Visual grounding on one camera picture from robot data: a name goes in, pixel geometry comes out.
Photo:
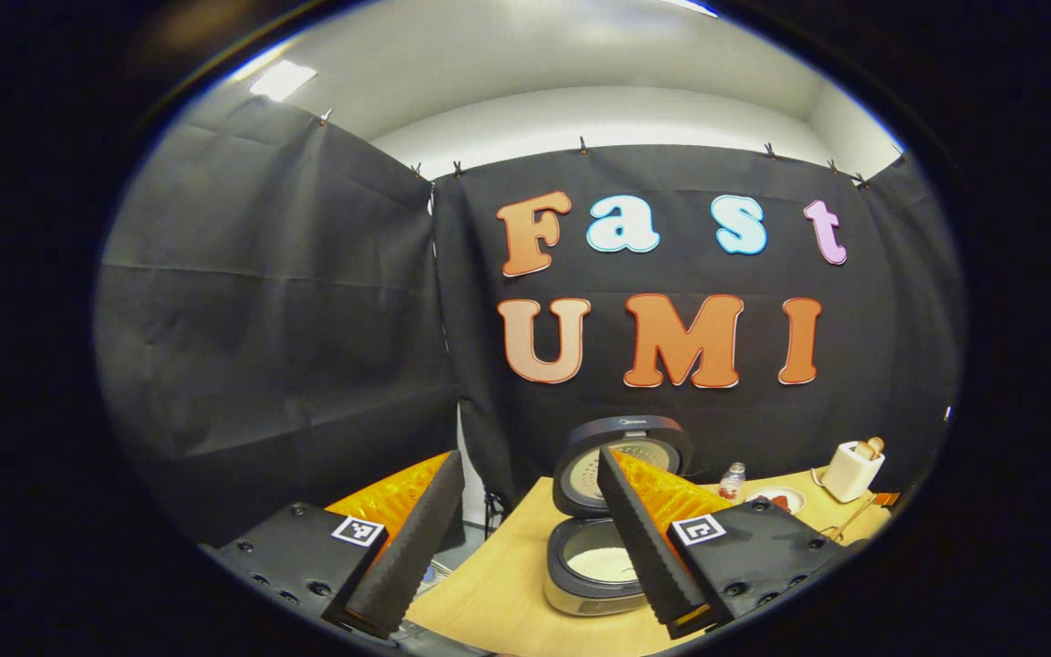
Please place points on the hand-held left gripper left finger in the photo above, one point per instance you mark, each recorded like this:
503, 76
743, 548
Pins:
416, 557

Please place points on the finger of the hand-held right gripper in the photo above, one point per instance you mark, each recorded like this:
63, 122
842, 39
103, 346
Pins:
888, 499

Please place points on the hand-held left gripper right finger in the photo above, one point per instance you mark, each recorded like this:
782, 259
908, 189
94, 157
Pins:
649, 547

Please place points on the wooden spoon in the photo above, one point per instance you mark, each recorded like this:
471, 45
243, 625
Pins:
854, 518

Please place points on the dark grey rice cooker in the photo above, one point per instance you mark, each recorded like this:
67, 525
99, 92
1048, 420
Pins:
580, 598

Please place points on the white toaster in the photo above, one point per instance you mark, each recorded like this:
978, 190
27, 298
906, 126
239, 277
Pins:
849, 474

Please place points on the small clear drink bottle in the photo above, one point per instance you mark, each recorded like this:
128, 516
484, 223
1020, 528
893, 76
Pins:
733, 481

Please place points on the red meat piece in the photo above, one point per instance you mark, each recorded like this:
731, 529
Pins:
779, 502

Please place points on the white round plate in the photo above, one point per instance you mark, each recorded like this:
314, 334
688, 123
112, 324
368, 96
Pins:
758, 498

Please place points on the ceiling light panel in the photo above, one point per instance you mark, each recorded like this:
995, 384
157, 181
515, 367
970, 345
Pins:
691, 7
281, 80

